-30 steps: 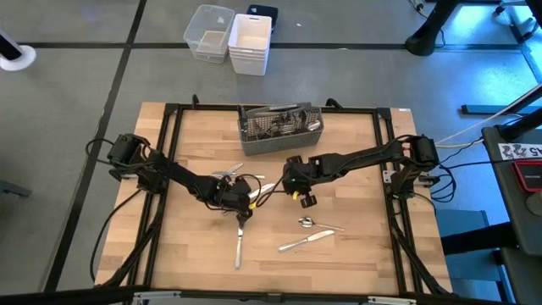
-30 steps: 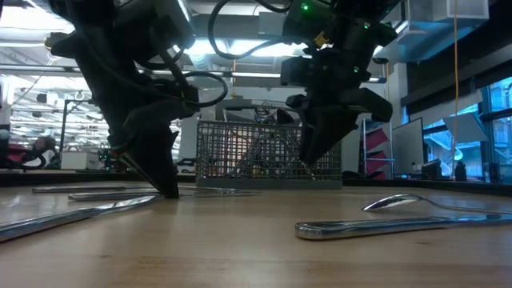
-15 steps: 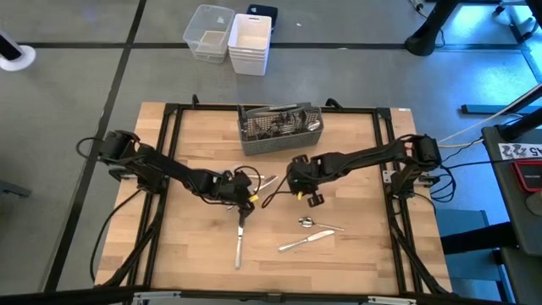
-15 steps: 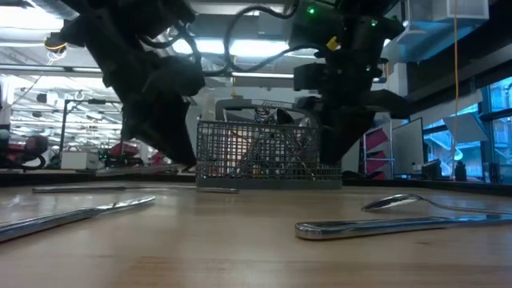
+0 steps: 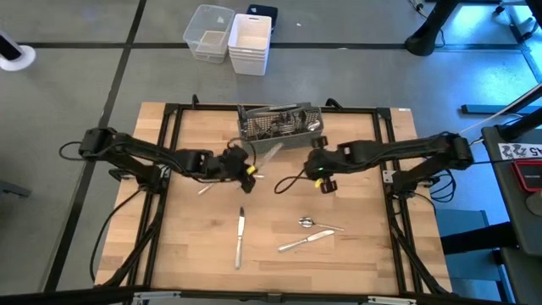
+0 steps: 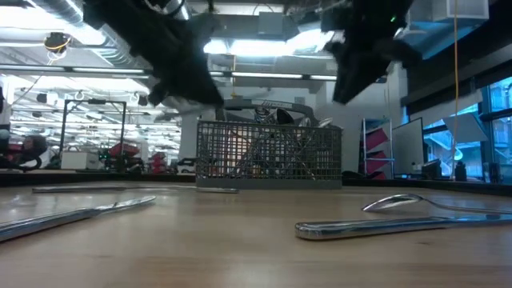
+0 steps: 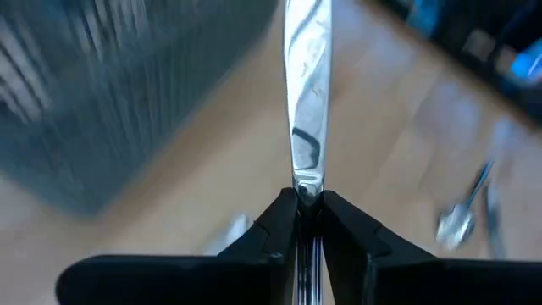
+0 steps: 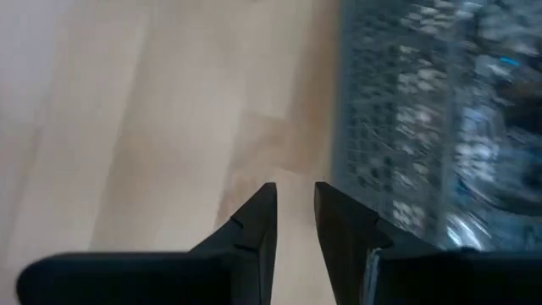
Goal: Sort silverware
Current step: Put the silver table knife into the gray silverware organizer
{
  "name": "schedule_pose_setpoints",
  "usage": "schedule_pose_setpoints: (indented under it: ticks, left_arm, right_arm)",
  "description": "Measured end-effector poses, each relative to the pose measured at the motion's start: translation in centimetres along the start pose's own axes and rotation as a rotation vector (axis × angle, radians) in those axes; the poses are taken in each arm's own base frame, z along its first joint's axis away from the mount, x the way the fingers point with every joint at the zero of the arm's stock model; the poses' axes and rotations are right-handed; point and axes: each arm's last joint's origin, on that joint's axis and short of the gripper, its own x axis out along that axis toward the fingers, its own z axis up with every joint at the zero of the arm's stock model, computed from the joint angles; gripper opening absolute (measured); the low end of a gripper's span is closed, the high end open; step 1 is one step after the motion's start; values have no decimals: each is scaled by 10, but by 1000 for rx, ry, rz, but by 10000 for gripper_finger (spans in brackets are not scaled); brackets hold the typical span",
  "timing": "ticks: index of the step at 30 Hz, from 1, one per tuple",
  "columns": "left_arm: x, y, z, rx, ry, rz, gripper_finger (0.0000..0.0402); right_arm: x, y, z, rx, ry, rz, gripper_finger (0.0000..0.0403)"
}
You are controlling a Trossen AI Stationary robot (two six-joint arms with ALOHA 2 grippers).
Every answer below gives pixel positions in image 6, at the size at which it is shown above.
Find black stand frame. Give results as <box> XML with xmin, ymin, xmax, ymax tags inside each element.
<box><xmin>60</xmin><ymin>98</ymin><xmax>128</xmax><ymax>150</ymax></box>

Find long ceiling light strip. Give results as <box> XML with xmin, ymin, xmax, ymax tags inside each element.
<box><xmin>0</xmin><ymin>65</ymin><xmax>339</xmax><ymax>84</ymax></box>

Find red and black chair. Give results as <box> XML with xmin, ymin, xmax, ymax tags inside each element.
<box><xmin>0</xmin><ymin>139</ymin><xmax>43</xmax><ymax>172</ymax></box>

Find person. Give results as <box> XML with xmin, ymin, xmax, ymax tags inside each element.
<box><xmin>18</xmin><ymin>134</ymin><xmax>54</xmax><ymax>170</ymax></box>

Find red storage bins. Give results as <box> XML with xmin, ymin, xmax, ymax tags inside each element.
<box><xmin>150</xmin><ymin>150</ymin><xmax>168</xmax><ymax>174</ymax></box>

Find shelf rack with red bins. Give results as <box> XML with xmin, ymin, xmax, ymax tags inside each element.
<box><xmin>361</xmin><ymin>117</ymin><xmax>395</xmax><ymax>181</ymax></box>

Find black desk device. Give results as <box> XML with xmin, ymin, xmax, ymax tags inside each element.
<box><xmin>421</xmin><ymin>158</ymin><xmax>443</xmax><ymax>181</ymax></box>

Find white box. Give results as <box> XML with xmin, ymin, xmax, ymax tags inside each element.
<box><xmin>60</xmin><ymin>150</ymin><xmax>101</xmax><ymax>171</ymax></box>

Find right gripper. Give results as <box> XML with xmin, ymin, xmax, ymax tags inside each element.
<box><xmin>322</xmin><ymin>0</ymin><xmax>422</xmax><ymax>106</ymax></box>

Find white paper sign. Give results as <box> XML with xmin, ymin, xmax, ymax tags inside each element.
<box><xmin>441</xmin><ymin>113</ymin><xmax>490</xmax><ymax>145</ymax></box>

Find grey plastic cutlery basket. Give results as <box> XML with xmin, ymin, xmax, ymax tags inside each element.
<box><xmin>195</xmin><ymin>98</ymin><xmax>344</xmax><ymax>190</ymax></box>

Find dark bottle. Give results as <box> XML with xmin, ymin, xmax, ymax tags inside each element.
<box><xmin>454</xmin><ymin>160</ymin><xmax>468</xmax><ymax>182</ymax></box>

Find silver table knife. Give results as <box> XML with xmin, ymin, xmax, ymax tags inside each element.
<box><xmin>31</xmin><ymin>185</ymin><xmax>133</xmax><ymax>194</ymax></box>
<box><xmin>294</xmin><ymin>213</ymin><xmax>512</xmax><ymax>242</ymax></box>
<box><xmin>158</xmin><ymin>185</ymin><xmax>241</xmax><ymax>194</ymax></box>
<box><xmin>0</xmin><ymin>194</ymin><xmax>158</xmax><ymax>243</ymax></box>

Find whiteboard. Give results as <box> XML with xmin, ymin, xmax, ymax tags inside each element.
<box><xmin>390</xmin><ymin>117</ymin><xmax>425</xmax><ymax>178</ymax></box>

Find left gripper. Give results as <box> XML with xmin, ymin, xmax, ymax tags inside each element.
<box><xmin>82</xmin><ymin>0</ymin><xmax>225</xmax><ymax>108</ymax></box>

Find black yellow cable reel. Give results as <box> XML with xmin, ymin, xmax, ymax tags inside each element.
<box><xmin>42</xmin><ymin>31</ymin><xmax>72</xmax><ymax>55</ymax></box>

